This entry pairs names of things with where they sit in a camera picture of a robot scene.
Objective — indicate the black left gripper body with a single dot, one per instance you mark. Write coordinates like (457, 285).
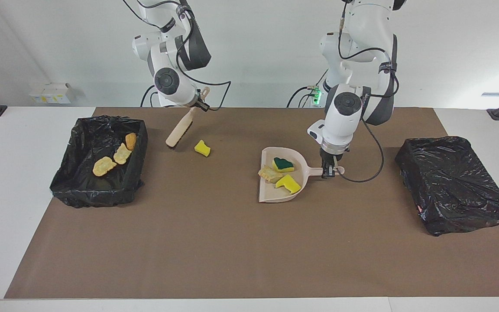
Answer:
(332, 156)

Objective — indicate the yellow sponge wedge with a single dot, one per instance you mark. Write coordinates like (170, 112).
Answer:
(202, 148)

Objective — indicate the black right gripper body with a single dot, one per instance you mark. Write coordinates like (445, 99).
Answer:
(197, 101)

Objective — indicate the white wall socket box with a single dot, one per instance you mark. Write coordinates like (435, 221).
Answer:
(52, 93)

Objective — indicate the green and yellow sponge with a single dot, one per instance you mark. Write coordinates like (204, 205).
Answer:
(283, 164)

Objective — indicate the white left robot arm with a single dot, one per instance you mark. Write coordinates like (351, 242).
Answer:
(349, 112)

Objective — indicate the pale bread piece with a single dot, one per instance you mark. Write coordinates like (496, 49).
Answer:
(103, 166)
(122, 154)
(269, 174)

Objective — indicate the beige hand brush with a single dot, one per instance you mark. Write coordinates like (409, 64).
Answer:
(180, 130)

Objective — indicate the black bag-lined open bin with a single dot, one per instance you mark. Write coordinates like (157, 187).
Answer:
(80, 190)

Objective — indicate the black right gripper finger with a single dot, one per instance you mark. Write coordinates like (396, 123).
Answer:
(205, 106)

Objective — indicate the beige plastic dustpan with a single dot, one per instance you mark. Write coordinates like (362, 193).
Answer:
(267, 195)

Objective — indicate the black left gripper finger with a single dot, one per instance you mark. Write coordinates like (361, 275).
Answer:
(333, 169)
(326, 170)

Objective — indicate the brown table mat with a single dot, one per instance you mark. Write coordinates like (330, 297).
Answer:
(232, 251)

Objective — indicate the black bag-covered closed bin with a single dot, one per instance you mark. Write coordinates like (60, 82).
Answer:
(448, 182)

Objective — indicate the notched yellow sponge piece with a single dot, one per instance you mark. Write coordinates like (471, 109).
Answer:
(290, 184)

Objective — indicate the brown oval bread roll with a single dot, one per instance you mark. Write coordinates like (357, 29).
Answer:
(131, 141)

